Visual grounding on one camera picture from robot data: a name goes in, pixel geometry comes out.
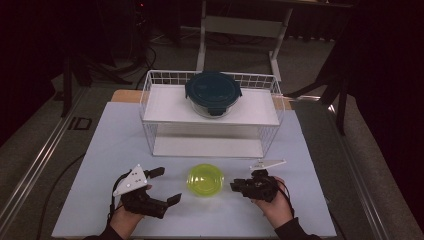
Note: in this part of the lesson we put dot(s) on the black stand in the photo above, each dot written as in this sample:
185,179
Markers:
341,100
68,80

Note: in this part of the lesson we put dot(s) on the white metal stand frame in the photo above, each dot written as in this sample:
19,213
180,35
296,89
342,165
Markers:
241,26

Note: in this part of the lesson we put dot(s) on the pale blue table mat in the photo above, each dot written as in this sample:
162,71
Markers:
206,213

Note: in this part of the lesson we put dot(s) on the person's right hand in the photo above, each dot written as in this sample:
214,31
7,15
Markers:
278,210

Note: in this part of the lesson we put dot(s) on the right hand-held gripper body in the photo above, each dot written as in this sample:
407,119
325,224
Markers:
263,186

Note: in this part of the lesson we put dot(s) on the person's left hand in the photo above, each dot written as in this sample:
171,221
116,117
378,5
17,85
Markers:
121,221

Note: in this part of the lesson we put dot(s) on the glass container with dark lid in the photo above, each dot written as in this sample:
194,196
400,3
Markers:
213,90

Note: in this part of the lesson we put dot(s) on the green plastic bowl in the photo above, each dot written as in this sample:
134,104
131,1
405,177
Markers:
205,180

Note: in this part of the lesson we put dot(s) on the aluminium floor rail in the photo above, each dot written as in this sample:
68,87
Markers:
36,163
361,186

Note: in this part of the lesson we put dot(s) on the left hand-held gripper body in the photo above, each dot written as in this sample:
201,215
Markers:
131,181

